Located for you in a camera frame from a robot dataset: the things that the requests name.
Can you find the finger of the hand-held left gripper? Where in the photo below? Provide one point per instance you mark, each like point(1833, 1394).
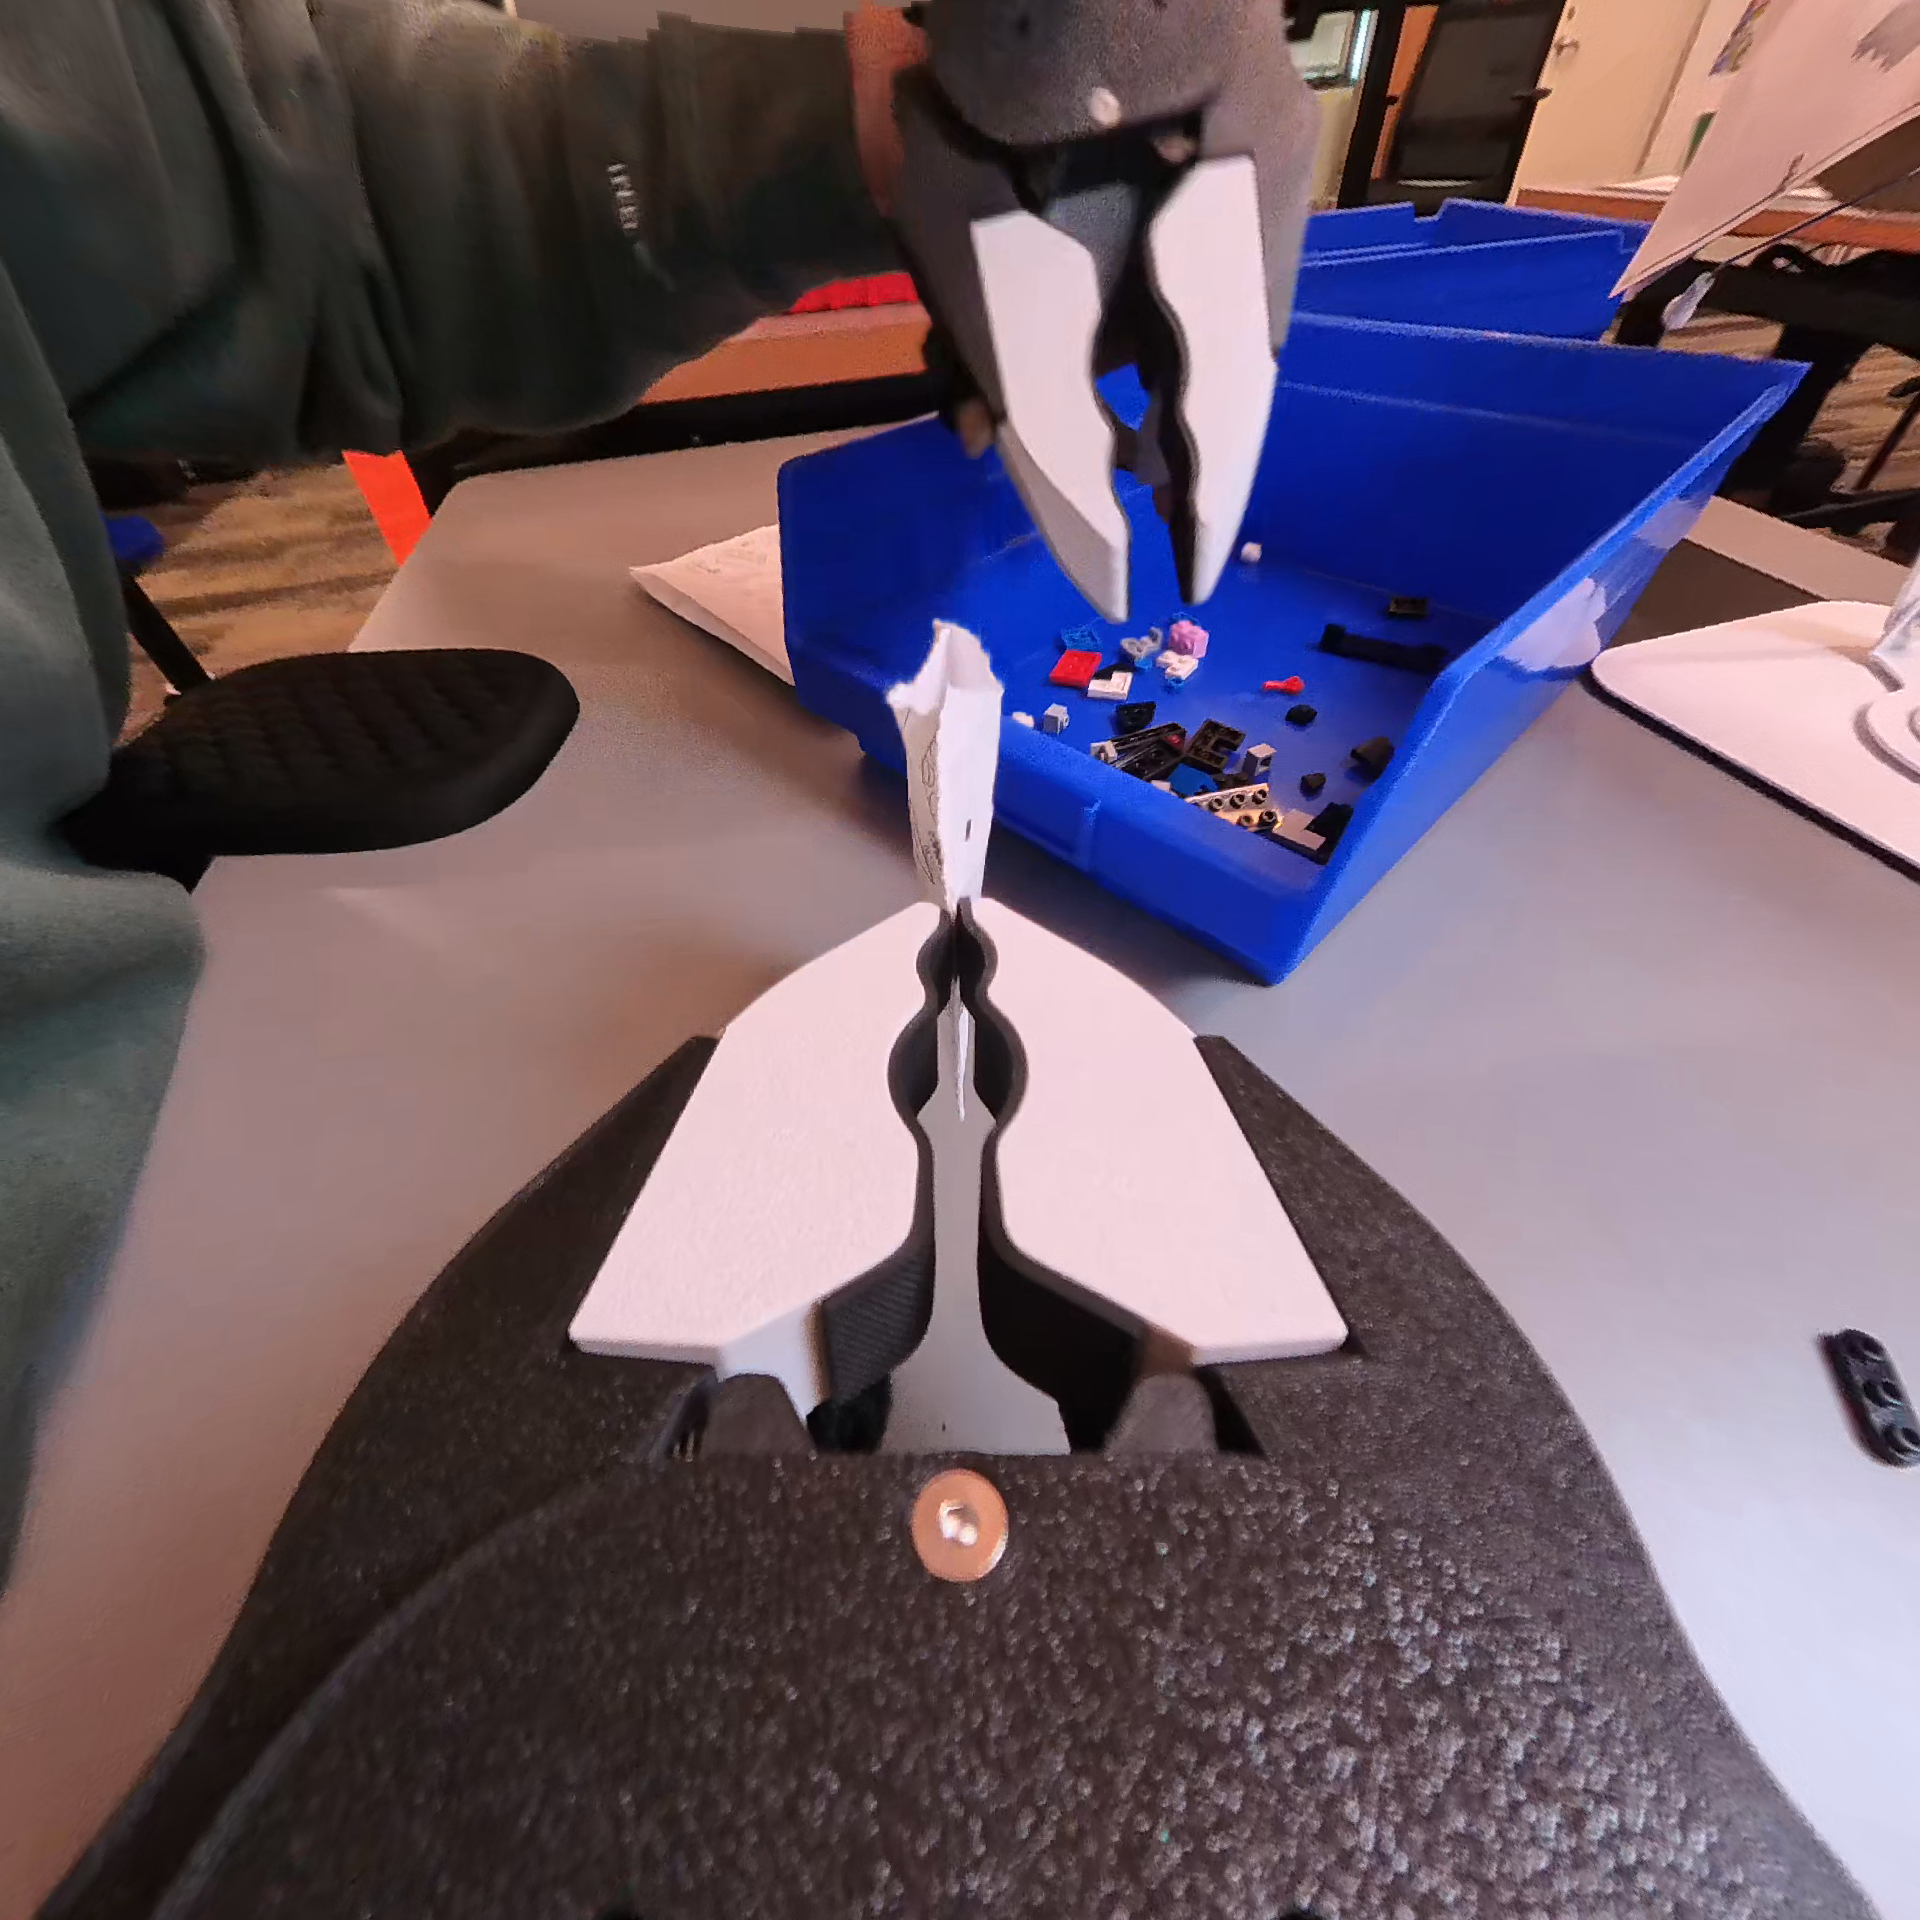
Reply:
point(1056, 361)
point(1224, 331)

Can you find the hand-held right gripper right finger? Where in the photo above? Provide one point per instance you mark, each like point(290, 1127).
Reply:
point(1171, 1201)

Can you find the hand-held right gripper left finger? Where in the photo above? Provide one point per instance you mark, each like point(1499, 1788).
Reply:
point(751, 1201)

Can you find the blue plastic bin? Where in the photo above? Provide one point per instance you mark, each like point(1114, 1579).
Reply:
point(1471, 270)
point(1500, 420)

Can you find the small numbered paper bag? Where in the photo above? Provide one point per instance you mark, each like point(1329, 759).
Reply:
point(954, 751)

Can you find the lego pieces pile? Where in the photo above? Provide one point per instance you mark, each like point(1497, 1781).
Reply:
point(1200, 751)

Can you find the lego instruction booklet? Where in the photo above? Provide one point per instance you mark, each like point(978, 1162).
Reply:
point(1801, 120)

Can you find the small black lego beam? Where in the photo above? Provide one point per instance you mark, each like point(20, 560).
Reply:
point(1876, 1396)

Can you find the red bin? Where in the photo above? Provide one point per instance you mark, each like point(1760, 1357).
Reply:
point(857, 292)

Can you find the black office chair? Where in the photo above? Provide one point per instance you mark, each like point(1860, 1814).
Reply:
point(1487, 91)

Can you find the black rough rounded object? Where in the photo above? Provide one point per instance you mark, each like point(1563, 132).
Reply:
point(331, 751)

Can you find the white book stand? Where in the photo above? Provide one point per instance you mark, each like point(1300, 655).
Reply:
point(1740, 706)

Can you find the orange object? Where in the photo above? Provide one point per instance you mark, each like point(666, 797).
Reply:
point(385, 496)

